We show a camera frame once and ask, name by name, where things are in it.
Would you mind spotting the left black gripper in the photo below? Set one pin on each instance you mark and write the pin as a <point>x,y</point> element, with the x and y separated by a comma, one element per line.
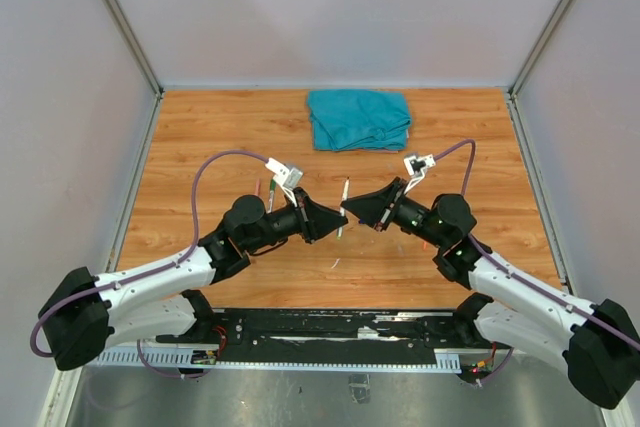
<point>314,219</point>

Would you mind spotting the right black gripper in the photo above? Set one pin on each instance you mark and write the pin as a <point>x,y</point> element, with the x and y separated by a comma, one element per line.
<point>374,207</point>

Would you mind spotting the white pen yellow-green tip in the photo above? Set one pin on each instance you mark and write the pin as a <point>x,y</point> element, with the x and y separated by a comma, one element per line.
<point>344,197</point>

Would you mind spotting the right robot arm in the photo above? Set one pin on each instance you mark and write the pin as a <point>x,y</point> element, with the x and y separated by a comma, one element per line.
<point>595,345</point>

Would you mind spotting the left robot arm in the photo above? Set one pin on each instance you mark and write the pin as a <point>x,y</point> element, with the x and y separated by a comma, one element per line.
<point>87,314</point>

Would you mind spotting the black tipped white pen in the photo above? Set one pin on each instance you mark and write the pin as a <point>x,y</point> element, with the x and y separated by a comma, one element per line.
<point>271,195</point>

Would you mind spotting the teal folded cloth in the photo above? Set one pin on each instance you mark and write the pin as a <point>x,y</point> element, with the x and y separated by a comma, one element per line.
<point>358,119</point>

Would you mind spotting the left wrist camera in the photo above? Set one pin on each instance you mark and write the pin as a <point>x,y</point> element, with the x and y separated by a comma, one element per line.
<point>285,176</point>

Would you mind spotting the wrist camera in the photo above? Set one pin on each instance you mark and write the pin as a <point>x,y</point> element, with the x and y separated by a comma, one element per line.
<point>285,176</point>
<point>417,166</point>

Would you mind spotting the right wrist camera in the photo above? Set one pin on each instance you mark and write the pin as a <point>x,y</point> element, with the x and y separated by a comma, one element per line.
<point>417,166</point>

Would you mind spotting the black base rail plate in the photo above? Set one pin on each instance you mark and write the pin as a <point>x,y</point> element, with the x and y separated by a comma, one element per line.
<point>331,336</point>

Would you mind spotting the grey slotted cable duct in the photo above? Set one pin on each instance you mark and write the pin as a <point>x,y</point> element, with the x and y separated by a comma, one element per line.
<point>187,358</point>

